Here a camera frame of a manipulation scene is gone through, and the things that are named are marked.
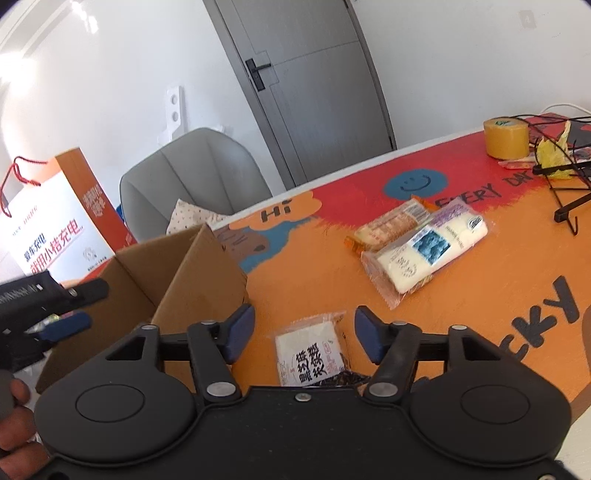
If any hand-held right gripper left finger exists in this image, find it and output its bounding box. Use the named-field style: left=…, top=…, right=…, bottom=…
left=105, top=304, right=256, bottom=406

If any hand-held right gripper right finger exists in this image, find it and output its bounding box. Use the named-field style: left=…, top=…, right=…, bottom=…
left=355, top=305, right=505, bottom=406

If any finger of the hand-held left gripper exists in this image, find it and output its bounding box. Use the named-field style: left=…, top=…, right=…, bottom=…
left=67, top=278, right=110, bottom=306
left=38, top=311, right=92, bottom=343

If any black and white snack packet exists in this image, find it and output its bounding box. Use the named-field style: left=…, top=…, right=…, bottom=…
left=275, top=311, right=371, bottom=389

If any brown cardboard box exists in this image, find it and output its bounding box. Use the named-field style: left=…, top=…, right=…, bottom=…
left=36, top=224, right=248, bottom=394

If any white bread roll packet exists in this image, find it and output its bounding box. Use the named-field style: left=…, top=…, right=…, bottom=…
left=361, top=203, right=489, bottom=310

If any clear biscuit packet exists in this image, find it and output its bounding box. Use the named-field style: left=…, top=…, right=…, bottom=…
left=346, top=196, right=440, bottom=254

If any person's left hand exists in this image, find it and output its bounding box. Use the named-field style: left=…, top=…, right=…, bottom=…
left=0, top=377, right=49, bottom=480

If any orange and white paper bag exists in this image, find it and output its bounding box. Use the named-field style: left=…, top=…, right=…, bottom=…
left=0, top=147, right=140, bottom=286

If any colourful printed table mat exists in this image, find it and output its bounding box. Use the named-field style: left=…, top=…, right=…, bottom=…
left=210, top=112, right=591, bottom=404

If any spotted cushion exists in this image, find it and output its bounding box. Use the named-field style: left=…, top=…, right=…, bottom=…
left=165, top=198, right=230, bottom=236

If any grey chair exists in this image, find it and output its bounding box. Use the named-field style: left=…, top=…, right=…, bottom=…
left=119, top=128, right=273, bottom=241

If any small pink wrapper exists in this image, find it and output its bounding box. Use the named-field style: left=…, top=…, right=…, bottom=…
left=498, top=156, right=539, bottom=171

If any yellow tape roll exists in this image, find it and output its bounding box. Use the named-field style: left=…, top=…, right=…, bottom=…
left=483, top=117, right=530, bottom=160

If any black folding stand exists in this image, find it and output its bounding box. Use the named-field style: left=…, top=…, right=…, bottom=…
left=532, top=159, right=591, bottom=237

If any grey door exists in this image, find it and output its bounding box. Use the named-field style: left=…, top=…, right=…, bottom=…
left=203, top=0, right=398, bottom=190

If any yellow crumpled bag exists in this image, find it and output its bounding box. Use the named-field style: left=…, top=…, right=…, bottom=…
left=534, top=121, right=585, bottom=181

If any dark red notebook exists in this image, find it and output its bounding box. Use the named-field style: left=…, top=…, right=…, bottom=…
left=525, top=113, right=591, bottom=149

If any white wall socket panel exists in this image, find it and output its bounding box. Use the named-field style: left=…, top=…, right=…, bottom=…
left=158, top=85, right=184, bottom=145

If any black door handle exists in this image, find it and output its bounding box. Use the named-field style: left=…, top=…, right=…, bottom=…
left=245, top=58, right=273, bottom=91

